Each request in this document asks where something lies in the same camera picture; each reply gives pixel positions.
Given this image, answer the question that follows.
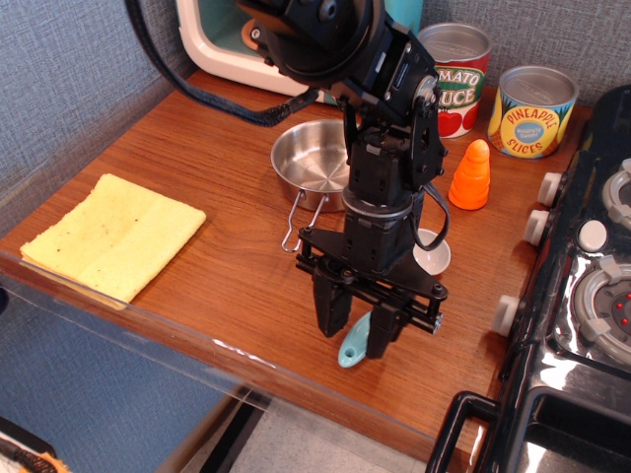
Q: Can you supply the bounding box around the white stove knob top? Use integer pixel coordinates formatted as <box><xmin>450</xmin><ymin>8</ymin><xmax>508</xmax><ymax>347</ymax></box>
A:
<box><xmin>537</xmin><ymin>172</ymin><xmax>563</xmax><ymax>207</ymax></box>

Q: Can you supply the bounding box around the white stove knob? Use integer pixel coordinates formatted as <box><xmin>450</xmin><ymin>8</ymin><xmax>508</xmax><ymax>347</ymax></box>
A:
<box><xmin>492</xmin><ymin>295</ymin><xmax>520</xmax><ymax>337</ymax></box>
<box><xmin>523</xmin><ymin>210</ymin><xmax>549</xmax><ymax>246</ymax></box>
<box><xmin>537</xmin><ymin>172</ymin><xmax>563</xmax><ymax>207</ymax></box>

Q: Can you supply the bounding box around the clear acrylic table guard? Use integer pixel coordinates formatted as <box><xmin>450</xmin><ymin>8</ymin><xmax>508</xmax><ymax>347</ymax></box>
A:
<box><xmin>1</xmin><ymin>252</ymin><xmax>436</xmax><ymax>461</ymax></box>

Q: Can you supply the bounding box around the small steel pan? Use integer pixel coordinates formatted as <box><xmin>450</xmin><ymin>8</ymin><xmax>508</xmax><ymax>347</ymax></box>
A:
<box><xmin>270</xmin><ymin>119</ymin><xmax>349</xmax><ymax>253</ymax></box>

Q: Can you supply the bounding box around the white stove knob bottom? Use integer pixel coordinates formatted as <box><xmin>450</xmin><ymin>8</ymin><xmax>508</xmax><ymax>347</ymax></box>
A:
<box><xmin>492</xmin><ymin>295</ymin><xmax>520</xmax><ymax>337</ymax></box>

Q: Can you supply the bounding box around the blue and white spoon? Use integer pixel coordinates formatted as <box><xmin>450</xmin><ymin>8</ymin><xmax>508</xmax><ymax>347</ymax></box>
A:
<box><xmin>337</xmin><ymin>228</ymin><xmax>453</xmax><ymax>370</ymax></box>

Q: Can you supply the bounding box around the white stove knob middle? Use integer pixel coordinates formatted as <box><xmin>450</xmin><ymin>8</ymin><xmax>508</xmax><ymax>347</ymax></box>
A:
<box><xmin>523</xmin><ymin>210</ymin><xmax>549</xmax><ymax>246</ymax></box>

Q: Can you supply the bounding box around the black toy stove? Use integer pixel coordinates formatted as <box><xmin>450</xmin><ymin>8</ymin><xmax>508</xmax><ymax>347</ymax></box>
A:
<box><xmin>427</xmin><ymin>86</ymin><xmax>630</xmax><ymax>472</ymax></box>

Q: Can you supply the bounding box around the teal toy microwave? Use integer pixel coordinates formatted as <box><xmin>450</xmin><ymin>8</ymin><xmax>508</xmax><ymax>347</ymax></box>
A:
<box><xmin>175</xmin><ymin>0</ymin><xmax>425</xmax><ymax>104</ymax></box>

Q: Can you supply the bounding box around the pineapple slices can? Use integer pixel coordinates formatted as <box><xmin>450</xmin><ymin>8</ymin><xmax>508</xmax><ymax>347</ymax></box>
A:
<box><xmin>487</xmin><ymin>65</ymin><xmax>579</xmax><ymax>159</ymax></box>

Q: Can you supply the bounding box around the black braided cable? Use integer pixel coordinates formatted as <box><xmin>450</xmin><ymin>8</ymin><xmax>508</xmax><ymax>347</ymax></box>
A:
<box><xmin>124</xmin><ymin>0</ymin><xmax>320</xmax><ymax>128</ymax></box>

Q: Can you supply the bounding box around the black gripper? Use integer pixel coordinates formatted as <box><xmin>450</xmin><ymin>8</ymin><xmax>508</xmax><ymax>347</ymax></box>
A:
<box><xmin>296</xmin><ymin>189</ymin><xmax>446</xmax><ymax>359</ymax></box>

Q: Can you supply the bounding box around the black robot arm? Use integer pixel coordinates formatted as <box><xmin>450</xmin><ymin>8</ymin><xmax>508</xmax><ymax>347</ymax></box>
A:
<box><xmin>241</xmin><ymin>1</ymin><xmax>448</xmax><ymax>359</ymax></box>

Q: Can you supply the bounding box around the orange object at corner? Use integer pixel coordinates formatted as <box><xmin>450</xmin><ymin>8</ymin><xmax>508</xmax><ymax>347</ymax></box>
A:
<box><xmin>1</xmin><ymin>434</ymin><xmax>70</xmax><ymax>473</ymax></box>

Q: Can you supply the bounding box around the orange toy carrot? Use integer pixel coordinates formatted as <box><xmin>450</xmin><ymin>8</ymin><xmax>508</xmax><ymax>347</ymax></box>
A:
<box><xmin>448</xmin><ymin>139</ymin><xmax>491</xmax><ymax>210</ymax></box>

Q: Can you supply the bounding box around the yellow folded cloth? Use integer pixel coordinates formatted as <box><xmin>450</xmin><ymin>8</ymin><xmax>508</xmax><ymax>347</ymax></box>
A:
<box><xmin>20</xmin><ymin>173</ymin><xmax>206</xmax><ymax>310</ymax></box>

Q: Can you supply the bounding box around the tomato sauce can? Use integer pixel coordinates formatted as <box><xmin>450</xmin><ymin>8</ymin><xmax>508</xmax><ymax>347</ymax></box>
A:
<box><xmin>418</xmin><ymin>23</ymin><xmax>492</xmax><ymax>138</ymax></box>

